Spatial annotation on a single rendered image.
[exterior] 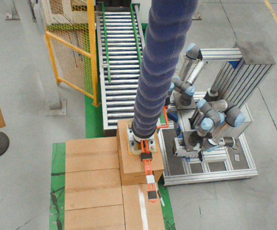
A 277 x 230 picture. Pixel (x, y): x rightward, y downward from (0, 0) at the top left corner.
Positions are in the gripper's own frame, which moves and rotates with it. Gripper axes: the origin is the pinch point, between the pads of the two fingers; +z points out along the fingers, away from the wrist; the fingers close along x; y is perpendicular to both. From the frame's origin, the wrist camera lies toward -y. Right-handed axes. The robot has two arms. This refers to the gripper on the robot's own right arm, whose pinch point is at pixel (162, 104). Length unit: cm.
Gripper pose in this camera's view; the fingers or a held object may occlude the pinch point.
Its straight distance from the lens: 273.2
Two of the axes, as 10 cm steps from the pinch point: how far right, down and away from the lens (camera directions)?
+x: 9.8, -0.7, 1.6
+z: -1.0, 5.2, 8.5
